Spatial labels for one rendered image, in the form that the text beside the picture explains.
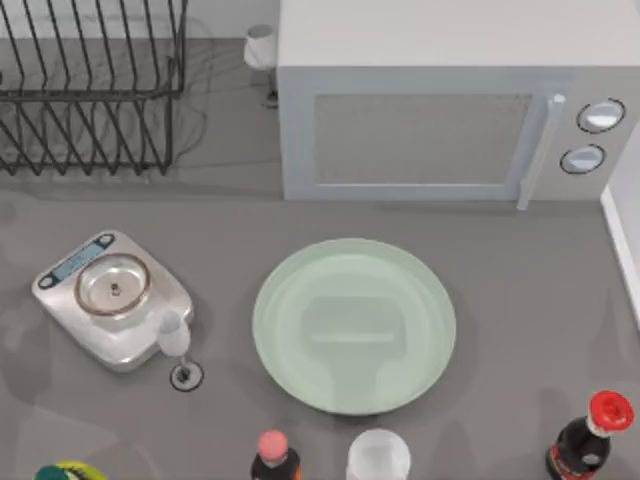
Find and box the microwave door handle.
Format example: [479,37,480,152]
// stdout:
[515,92,567,212]

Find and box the microwave oven door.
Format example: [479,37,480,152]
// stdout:
[277,66,549,202]

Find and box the silver kitchen scale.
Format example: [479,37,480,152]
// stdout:
[31,229,195,374]

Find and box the yellow and green object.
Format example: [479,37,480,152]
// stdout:
[33,460,109,480]

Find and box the dark bottle with pink cap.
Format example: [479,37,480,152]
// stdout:
[249,429,302,480]

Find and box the microwave knob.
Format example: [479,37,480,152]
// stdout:
[576,98,627,134]
[559,143,607,176]

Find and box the pale green plate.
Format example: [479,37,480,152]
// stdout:
[251,237,458,416]

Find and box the black wire dish rack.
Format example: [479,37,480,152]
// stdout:
[0,0,190,177]

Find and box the pale microwave oven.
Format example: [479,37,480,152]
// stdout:
[276,0,640,212]

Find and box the dark bottle with red cap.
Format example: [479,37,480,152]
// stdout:
[544,390,635,480]

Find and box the white translucent cup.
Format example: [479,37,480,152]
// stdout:
[345,428,413,480]

